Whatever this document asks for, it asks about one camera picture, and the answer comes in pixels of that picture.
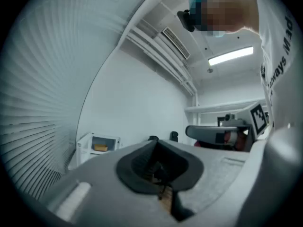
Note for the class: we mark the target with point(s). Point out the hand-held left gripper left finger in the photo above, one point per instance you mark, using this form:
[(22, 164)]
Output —
[(125, 171)]

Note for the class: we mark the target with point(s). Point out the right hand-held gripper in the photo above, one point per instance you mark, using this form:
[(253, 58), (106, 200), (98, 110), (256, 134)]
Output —
[(206, 132)]

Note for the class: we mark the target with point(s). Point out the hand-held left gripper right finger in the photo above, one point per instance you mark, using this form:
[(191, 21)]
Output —
[(191, 171)]

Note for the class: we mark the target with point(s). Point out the brown cardboard box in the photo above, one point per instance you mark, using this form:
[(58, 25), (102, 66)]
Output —
[(100, 147)]

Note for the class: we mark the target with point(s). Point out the person's right hand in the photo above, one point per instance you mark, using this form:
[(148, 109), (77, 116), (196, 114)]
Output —
[(237, 139)]

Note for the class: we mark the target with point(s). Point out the ceiling sprinkler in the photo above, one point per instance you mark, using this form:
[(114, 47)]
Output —
[(209, 70)]

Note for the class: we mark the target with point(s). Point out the long ceiling light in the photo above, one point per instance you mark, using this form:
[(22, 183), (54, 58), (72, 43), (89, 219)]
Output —
[(230, 55)]

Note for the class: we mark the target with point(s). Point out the white ceiling pipe run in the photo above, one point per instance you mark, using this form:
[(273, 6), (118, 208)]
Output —
[(163, 60)]

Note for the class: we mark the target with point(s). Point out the white ceiling air vent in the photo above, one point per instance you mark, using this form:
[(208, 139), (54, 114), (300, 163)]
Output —
[(176, 42)]

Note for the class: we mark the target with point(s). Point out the white window blinds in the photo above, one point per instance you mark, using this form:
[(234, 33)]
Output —
[(47, 79)]

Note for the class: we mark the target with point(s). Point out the person's head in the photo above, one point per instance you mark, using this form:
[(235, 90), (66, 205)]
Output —
[(236, 13)]

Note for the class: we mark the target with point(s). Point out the person's white printed T-shirt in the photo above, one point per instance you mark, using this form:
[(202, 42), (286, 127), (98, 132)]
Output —
[(279, 32)]

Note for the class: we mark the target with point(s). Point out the white wall shelf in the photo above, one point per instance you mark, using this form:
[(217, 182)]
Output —
[(213, 107)]

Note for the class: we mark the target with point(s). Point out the black head-mounted camera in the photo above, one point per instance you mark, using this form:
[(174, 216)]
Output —
[(187, 20)]

